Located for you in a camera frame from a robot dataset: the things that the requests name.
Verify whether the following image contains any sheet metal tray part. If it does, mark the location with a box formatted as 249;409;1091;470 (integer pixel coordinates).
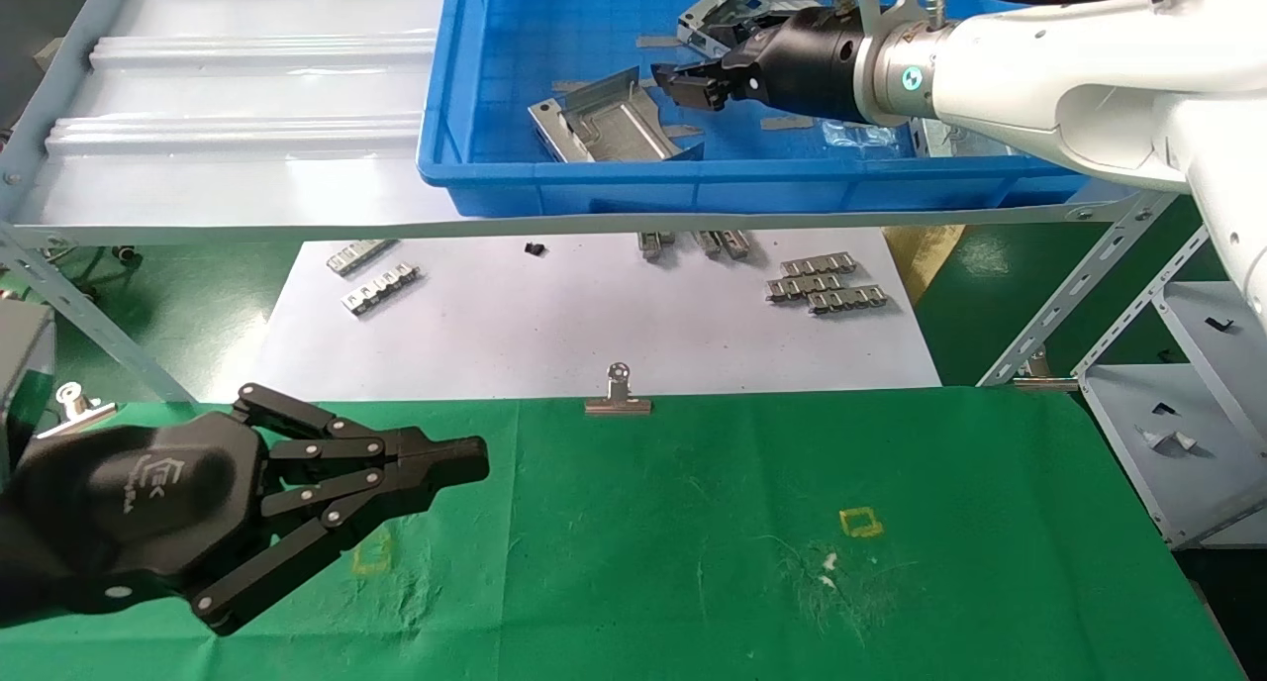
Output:
676;0;793;60
528;65;706;164

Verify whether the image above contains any large blue plastic bin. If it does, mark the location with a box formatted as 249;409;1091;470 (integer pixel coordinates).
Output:
416;0;1139;217

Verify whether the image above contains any sheet metal part boxed end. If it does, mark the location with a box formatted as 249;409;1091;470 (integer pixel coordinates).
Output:
911;117;1001;157

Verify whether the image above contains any green table cloth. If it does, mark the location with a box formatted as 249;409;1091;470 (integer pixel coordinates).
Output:
0;384;1248;681

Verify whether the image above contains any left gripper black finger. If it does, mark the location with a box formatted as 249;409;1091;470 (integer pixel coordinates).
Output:
233;382;491;476

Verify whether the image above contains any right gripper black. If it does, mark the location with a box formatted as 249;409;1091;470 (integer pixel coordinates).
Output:
648;8;862;125

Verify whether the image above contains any open sheet metal tray part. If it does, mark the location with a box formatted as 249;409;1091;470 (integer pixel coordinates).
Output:
528;65;706;164

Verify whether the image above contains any clear plastic film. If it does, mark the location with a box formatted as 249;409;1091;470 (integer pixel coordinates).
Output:
820;122;900;154

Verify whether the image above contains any white perforated rack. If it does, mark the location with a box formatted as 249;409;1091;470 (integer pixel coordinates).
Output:
1074;231;1267;551

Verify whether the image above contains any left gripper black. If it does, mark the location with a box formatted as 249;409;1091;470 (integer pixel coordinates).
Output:
0;409;488;637

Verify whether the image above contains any silver binder clip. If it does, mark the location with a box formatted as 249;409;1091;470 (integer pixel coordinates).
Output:
35;382;118;439
1012;349;1080;395
584;361;654;417

